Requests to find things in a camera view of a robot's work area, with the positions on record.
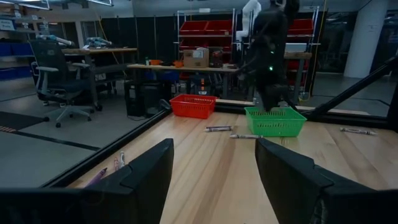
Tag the white crayon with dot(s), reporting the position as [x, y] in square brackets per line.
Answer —
[122, 158]
[357, 131]
[217, 130]
[245, 136]

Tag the cardboard box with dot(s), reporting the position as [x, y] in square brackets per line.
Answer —
[196, 59]

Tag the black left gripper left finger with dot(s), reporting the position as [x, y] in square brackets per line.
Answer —
[149, 174]

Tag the wooden workbench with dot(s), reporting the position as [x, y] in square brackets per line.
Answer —
[99, 50]

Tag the pink crayon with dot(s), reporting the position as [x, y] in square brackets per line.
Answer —
[116, 164]

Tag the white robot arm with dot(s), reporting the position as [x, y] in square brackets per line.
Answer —
[248, 18]

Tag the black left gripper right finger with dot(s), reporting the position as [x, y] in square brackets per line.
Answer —
[286, 180]

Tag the grey office chair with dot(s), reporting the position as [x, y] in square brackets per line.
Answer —
[51, 59]

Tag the long wooden table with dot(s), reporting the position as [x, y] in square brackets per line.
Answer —
[161, 67]

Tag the black computer tower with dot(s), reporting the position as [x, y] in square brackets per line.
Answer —
[146, 98]

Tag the white pillar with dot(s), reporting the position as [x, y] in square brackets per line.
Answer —
[365, 37]

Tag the green plastic basket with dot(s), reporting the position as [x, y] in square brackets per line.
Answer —
[273, 124]

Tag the shelf with red bins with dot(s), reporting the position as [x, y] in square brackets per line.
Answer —
[300, 26]
[202, 28]

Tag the orange bowl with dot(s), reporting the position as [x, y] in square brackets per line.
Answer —
[155, 62]

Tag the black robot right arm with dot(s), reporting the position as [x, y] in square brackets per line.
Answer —
[270, 31]

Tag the red plastic basket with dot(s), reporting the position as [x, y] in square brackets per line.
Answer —
[192, 107]

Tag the black hazard-striped floor mat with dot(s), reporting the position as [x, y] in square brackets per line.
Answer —
[18, 119]

